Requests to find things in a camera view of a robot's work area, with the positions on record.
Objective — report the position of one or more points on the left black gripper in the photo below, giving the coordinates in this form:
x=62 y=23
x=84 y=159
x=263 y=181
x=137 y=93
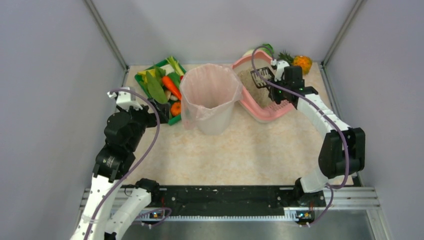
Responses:
x=154 y=116

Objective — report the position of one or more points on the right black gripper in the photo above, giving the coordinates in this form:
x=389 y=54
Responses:
x=276 y=94

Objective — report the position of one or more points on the black litter scoop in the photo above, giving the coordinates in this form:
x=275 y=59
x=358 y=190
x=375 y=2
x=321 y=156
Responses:
x=259 y=75

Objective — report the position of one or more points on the pink litter box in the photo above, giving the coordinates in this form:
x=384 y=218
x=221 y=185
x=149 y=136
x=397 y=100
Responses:
x=256 y=100

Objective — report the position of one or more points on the pink lined trash bin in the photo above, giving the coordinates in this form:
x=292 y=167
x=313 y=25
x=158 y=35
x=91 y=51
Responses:
x=209 y=93

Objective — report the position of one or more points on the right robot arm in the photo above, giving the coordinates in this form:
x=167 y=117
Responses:
x=343 y=148

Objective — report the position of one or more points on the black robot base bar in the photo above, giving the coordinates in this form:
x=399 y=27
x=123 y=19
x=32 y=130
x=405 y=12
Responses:
x=233 y=200

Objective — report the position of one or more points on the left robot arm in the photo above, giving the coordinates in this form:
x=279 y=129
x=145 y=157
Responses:
x=123 y=132

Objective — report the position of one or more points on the small orange pumpkin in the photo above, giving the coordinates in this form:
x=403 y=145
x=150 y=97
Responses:
x=175 y=109

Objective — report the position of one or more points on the toy pineapple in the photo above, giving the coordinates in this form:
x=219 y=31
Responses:
x=302 y=61

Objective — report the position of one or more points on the orange toy carrot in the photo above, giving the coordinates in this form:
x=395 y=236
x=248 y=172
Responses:
x=169 y=84

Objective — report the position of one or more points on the green leafy vegetable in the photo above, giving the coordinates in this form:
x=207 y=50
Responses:
x=152 y=79

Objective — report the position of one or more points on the green vegetable tray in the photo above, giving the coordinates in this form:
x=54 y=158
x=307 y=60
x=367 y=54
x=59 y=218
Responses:
x=168 y=71

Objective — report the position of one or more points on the toy bok choy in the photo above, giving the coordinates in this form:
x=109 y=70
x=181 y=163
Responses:
x=265 y=47

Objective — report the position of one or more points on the white green leek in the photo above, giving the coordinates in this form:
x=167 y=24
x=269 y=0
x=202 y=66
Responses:
x=175 y=65

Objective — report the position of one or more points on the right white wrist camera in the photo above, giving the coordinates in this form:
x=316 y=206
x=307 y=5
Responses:
x=278 y=66

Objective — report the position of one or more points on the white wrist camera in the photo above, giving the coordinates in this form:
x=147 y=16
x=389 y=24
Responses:
x=124 y=99
x=278 y=66

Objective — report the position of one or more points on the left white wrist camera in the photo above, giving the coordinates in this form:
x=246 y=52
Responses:
x=124 y=99

